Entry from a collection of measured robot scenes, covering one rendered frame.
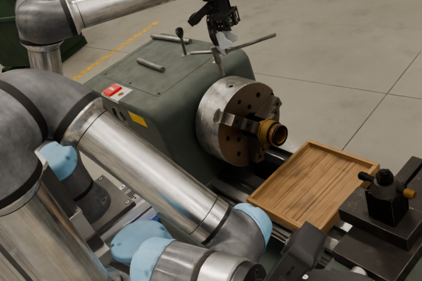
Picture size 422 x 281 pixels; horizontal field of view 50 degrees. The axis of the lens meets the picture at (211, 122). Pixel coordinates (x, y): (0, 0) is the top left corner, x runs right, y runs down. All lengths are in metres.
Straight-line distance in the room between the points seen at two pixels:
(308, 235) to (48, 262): 0.45
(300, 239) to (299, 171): 1.24
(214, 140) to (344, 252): 0.56
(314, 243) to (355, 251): 0.86
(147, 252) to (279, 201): 1.03
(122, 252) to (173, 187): 0.28
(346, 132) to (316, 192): 1.66
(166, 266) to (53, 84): 0.31
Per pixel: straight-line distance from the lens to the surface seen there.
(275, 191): 1.63
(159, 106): 1.59
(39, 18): 1.19
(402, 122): 3.24
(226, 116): 1.52
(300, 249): 0.44
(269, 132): 1.52
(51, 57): 1.34
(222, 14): 1.42
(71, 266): 0.78
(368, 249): 1.31
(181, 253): 0.58
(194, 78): 1.67
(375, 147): 3.06
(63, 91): 0.69
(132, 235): 0.95
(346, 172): 1.63
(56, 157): 1.33
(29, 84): 0.69
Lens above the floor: 2.01
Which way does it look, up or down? 33 degrees down
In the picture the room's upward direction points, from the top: 22 degrees counter-clockwise
